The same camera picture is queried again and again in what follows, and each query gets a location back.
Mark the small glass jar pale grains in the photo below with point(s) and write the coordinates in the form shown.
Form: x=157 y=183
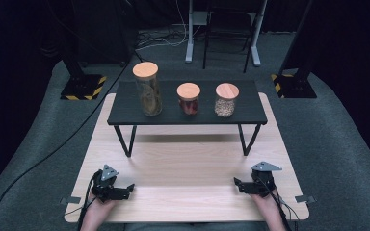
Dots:
x=227 y=91

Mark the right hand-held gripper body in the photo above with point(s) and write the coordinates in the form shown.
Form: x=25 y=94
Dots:
x=262 y=183

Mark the black shelf with metal legs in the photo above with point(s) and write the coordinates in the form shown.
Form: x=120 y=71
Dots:
x=247 y=107

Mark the small glass jar red contents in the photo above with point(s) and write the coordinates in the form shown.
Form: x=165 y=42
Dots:
x=188 y=90

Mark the tall glass jar wooden lid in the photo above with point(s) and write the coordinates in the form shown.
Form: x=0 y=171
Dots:
x=145 y=70

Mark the black chair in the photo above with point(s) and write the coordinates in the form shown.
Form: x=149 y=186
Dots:
x=207 y=48

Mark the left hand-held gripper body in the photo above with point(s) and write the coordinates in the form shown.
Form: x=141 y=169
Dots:
x=106 y=189

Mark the person's grey-clothed lap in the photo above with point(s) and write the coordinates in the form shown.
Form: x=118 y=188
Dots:
x=192 y=227

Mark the person's left hand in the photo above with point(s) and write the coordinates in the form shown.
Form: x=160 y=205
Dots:
x=96 y=210

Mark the grey metal bracket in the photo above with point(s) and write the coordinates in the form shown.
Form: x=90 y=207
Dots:
x=305 y=199
x=70 y=200

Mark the white desk frame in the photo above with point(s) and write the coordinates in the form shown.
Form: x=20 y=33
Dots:
x=190 y=48

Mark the person's right hand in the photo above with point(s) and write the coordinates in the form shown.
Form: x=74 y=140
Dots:
x=269 y=207

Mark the black stand with striped base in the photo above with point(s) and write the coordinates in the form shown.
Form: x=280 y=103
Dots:
x=295 y=86
x=83 y=86

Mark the dark box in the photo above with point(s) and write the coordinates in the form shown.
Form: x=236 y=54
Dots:
x=106 y=32

